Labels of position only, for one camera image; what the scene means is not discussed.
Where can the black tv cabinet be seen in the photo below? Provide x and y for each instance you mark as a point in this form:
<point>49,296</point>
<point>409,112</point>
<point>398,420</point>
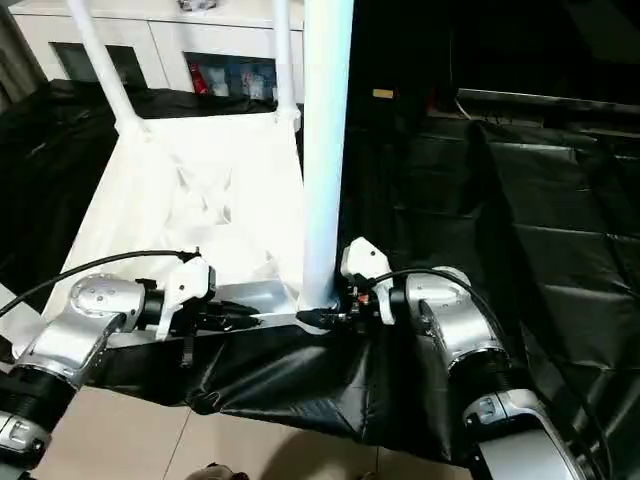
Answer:
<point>500,45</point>

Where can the black work mat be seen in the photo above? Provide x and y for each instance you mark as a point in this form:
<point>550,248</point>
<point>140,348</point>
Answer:
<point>520,220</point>

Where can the toy figures behind cabinet glass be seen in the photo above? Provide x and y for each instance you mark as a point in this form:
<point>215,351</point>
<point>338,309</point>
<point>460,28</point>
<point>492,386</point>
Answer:
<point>232,78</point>

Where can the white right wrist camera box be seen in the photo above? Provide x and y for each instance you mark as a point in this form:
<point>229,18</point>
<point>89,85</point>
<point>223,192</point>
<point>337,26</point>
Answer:
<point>365,260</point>

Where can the grey plush toy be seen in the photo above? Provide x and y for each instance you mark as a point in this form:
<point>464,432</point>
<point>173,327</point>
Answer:
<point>197,4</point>

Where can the silver left leg black foot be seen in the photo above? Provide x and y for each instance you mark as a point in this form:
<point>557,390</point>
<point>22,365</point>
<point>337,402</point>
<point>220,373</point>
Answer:
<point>215,473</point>

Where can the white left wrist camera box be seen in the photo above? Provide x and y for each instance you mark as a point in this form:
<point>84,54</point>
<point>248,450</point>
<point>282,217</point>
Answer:
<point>188,285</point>

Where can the white plastic table leg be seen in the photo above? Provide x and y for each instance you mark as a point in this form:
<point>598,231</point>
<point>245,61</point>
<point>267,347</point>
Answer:
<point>110,60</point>
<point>15,305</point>
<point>328,130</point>
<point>284,50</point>

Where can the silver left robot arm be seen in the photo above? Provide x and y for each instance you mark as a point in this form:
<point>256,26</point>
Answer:
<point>80,330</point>

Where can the white cabinet with glass doors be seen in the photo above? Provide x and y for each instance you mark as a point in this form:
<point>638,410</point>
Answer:
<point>170,35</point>

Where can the white plastic table top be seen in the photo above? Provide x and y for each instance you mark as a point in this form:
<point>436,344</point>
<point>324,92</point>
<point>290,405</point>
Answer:
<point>180,200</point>

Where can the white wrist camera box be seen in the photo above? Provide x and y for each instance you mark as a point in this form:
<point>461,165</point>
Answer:
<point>365,260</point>
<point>188,285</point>

